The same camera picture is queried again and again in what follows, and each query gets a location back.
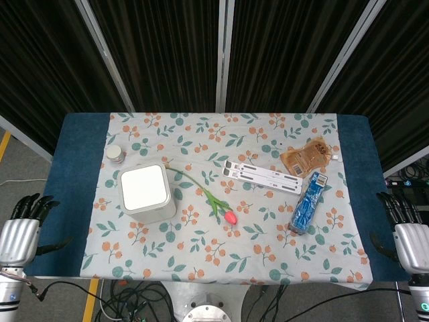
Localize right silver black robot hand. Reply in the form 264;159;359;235
369;191;429;274

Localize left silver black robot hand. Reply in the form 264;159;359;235
0;193;73;268

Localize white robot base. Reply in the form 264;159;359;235
160;280;251;322

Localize white square box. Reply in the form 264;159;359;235
117;162;178;225

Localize black power strip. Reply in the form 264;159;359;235
385;178;429;188

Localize blue table cover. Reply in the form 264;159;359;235
23;112;410;282

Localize blue snack package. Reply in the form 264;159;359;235
288;171;328;235

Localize small white lidded jar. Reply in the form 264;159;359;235
106;145;125;164

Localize brown snack packet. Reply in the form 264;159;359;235
280;136;340;178

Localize white folding laptop stand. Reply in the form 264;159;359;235
223;160;304;195

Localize floral patterned tablecloth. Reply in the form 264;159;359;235
80;112;374;291

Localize pink artificial tulip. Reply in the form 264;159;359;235
166;167;238;226

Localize black folding screen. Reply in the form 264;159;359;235
0;0;429;178

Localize black floor cables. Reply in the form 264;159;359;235
32;280;412;322

